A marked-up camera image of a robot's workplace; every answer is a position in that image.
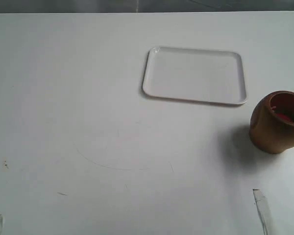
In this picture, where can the brown wooden mortar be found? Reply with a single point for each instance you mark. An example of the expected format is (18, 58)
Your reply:
(267, 131)

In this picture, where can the dark red object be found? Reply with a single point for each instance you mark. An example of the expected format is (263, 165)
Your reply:
(285, 117)

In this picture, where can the white rectangular plastic tray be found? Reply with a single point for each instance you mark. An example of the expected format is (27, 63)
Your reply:
(195, 75)

